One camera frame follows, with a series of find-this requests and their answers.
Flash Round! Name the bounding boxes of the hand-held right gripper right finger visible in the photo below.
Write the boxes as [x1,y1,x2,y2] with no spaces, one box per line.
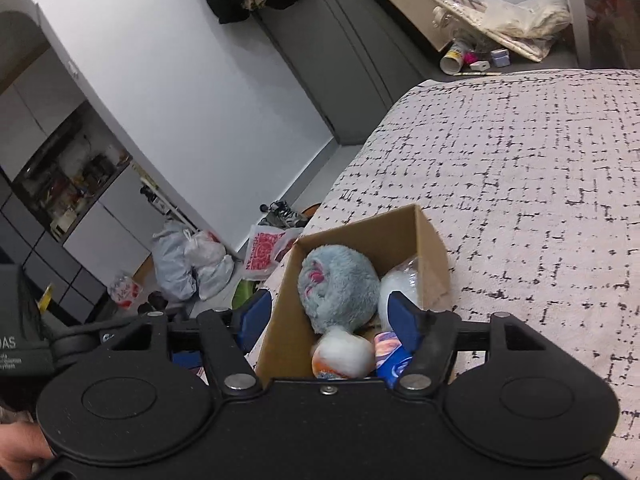
[387,291,546,392]

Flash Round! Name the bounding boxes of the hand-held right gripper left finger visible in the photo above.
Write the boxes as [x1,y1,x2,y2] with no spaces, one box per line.
[107,290,274,393]

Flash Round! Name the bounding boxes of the clear bag of white cotton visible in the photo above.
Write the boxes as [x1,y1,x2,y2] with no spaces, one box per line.
[378,256,423,332]

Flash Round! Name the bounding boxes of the blue white tissue packet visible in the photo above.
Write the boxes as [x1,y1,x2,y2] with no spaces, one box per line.
[374,331,414,391]

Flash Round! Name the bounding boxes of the grey-blue plush toy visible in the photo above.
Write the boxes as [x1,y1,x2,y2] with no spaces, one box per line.
[298,245,381,335]

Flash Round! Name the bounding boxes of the orange and white soft ball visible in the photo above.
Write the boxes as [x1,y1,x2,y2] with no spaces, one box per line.
[311,327,376,380]

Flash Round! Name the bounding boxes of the brown cardboard box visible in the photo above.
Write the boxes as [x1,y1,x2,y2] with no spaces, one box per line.
[254,204,453,380]

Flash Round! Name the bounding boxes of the person's left hand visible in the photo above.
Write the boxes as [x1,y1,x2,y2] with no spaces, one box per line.
[0,422,55,463]

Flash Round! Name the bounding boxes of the green item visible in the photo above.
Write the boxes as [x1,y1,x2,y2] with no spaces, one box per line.
[231,280,258,311]

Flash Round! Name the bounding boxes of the white garbage bag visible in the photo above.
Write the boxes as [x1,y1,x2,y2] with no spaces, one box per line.
[185,230,235,298]

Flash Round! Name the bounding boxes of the red white plastic bag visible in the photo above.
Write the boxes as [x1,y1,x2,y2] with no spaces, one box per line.
[243,225,303,281]

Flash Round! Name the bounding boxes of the grey garbage bag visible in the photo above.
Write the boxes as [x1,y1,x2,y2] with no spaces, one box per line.
[151,220,201,301]

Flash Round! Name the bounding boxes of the black sneakers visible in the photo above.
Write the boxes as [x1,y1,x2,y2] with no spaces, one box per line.
[259,201,309,228]

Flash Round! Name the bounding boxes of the pack of water bottles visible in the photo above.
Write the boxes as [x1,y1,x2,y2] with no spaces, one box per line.
[108,272,144,308]

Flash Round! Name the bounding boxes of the white grey cabinet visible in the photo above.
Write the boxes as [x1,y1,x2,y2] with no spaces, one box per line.
[0,0,173,326]

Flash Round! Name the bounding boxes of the grey door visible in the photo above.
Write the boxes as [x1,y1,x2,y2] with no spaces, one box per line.
[252,0,451,146]

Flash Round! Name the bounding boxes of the white yellow tube container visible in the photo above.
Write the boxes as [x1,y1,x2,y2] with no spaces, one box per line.
[440,39,471,75]

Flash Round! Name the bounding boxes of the patterned flat bag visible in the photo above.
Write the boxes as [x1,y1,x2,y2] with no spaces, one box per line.
[432,0,561,63]

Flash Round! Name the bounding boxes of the cream plastic bag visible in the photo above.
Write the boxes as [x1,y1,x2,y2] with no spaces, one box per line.
[482,0,571,40]

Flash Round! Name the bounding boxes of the white desk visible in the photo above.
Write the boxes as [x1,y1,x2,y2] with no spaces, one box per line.
[547,0,640,68]

